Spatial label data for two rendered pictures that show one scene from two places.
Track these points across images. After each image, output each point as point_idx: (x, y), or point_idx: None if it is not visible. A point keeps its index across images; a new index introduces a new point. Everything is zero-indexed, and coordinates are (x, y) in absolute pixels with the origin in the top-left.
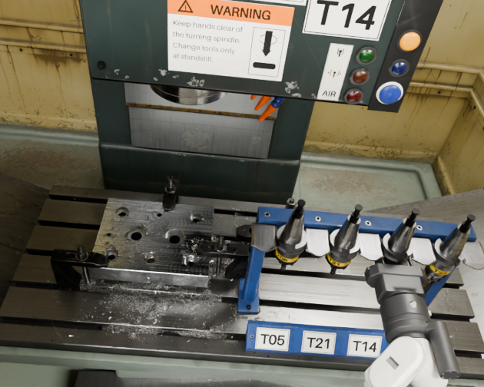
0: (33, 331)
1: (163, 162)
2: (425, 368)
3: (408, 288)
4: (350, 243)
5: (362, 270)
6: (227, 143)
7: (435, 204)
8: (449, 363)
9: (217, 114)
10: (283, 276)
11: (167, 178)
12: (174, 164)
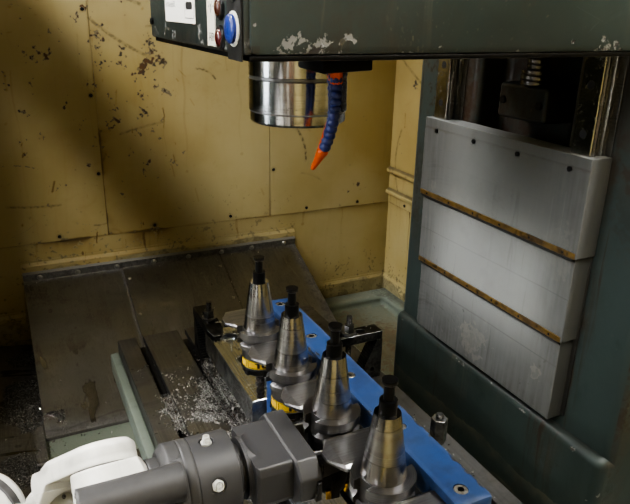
0: (136, 357)
1: (442, 365)
2: (82, 477)
3: (254, 448)
4: (277, 356)
5: None
6: (503, 362)
7: None
8: (89, 486)
9: (494, 305)
10: (344, 503)
11: (364, 326)
12: (452, 375)
